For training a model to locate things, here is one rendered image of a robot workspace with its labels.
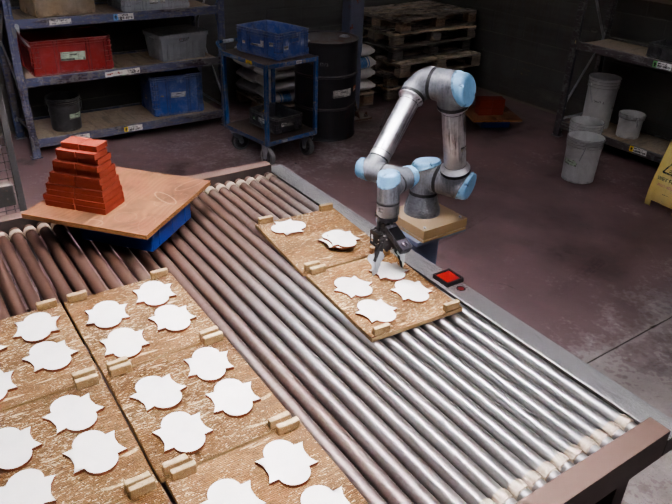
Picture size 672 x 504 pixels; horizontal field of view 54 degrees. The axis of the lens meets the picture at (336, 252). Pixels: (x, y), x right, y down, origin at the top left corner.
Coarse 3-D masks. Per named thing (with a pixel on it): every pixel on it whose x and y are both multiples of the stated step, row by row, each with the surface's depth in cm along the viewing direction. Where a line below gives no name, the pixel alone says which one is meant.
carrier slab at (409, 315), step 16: (384, 256) 239; (336, 272) 228; (352, 272) 228; (368, 272) 229; (416, 272) 230; (320, 288) 219; (384, 288) 220; (432, 288) 221; (336, 304) 211; (352, 304) 211; (400, 304) 212; (416, 304) 212; (432, 304) 212; (352, 320) 204; (368, 320) 204; (400, 320) 204; (416, 320) 204; (432, 320) 207; (368, 336) 197; (384, 336) 198
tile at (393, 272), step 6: (384, 264) 232; (390, 264) 232; (396, 264) 232; (378, 270) 228; (384, 270) 228; (390, 270) 228; (396, 270) 228; (402, 270) 228; (408, 270) 228; (378, 276) 225; (384, 276) 224; (390, 276) 224; (396, 276) 224; (402, 276) 224
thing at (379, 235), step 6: (378, 216) 220; (378, 222) 224; (384, 222) 219; (390, 222) 218; (378, 228) 225; (372, 234) 226; (378, 234) 222; (384, 234) 222; (378, 240) 224; (384, 240) 221; (384, 246) 222; (390, 246) 223
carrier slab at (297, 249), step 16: (256, 224) 257; (272, 224) 258; (320, 224) 259; (336, 224) 260; (352, 224) 260; (272, 240) 246; (288, 240) 247; (304, 240) 247; (368, 240) 249; (288, 256) 236; (304, 256) 237; (320, 256) 237; (336, 256) 238; (352, 256) 238; (304, 272) 227
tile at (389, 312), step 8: (360, 304) 210; (368, 304) 210; (376, 304) 210; (384, 304) 210; (360, 312) 206; (368, 312) 206; (376, 312) 206; (384, 312) 206; (392, 312) 206; (376, 320) 203; (384, 320) 202; (392, 320) 203
